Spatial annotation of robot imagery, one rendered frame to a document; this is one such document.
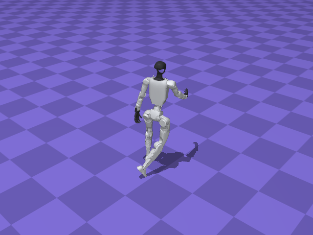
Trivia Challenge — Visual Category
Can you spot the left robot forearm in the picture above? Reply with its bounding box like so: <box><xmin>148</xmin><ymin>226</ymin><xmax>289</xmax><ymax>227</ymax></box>
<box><xmin>135</xmin><ymin>91</ymin><xmax>143</xmax><ymax>111</ymax></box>

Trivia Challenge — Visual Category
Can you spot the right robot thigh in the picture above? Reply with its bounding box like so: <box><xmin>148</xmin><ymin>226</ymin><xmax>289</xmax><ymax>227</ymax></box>
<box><xmin>154</xmin><ymin>115</ymin><xmax>170</xmax><ymax>149</ymax></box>

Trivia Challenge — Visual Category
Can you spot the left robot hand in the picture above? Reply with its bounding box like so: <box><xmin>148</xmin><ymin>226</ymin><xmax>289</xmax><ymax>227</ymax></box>
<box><xmin>134</xmin><ymin>107</ymin><xmax>142</xmax><ymax>123</ymax></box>

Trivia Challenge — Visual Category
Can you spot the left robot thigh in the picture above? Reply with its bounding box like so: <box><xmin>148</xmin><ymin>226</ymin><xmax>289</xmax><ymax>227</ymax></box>
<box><xmin>143</xmin><ymin>110</ymin><xmax>153</xmax><ymax>138</ymax></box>

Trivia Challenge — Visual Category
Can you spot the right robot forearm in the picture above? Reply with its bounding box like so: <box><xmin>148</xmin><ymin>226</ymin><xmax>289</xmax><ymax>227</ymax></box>
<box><xmin>178</xmin><ymin>91</ymin><xmax>188</xmax><ymax>100</ymax></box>

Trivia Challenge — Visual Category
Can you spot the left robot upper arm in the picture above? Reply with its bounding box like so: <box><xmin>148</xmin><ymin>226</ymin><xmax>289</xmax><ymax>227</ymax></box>
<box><xmin>140</xmin><ymin>77</ymin><xmax>151</xmax><ymax>98</ymax></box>

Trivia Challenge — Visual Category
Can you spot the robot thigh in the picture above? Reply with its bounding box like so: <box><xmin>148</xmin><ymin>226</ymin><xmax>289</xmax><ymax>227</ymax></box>
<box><xmin>154</xmin><ymin>115</ymin><xmax>170</xmax><ymax>149</ymax></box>
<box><xmin>143</xmin><ymin>110</ymin><xmax>153</xmax><ymax>138</ymax></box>

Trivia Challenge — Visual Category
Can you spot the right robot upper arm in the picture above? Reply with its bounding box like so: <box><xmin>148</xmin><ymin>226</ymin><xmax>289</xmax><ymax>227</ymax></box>
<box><xmin>167</xmin><ymin>80</ymin><xmax>179</xmax><ymax>97</ymax></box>

